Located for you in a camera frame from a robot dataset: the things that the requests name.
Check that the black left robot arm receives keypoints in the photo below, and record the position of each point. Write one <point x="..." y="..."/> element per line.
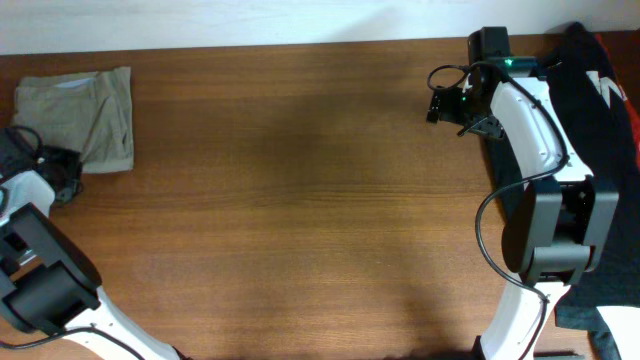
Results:
<point x="48" y="284"/>

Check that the black red printed t-shirt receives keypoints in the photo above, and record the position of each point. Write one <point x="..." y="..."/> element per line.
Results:
<point x="591" y="103"/>

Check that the white cloth corner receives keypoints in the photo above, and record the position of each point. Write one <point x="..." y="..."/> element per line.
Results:
<point x="623" y="323"/>

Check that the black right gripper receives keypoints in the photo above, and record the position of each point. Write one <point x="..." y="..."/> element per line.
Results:
<point x="450" y="110"/>

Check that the khaki shorts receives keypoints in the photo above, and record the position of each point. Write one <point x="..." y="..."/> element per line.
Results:
<point x="89" y="112"/>

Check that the dark navy shorts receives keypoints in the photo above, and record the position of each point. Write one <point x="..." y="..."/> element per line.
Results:
<point x="615" y="200"/>

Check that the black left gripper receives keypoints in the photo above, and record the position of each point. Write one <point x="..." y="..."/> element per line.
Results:
<point x="64" y="160"/>

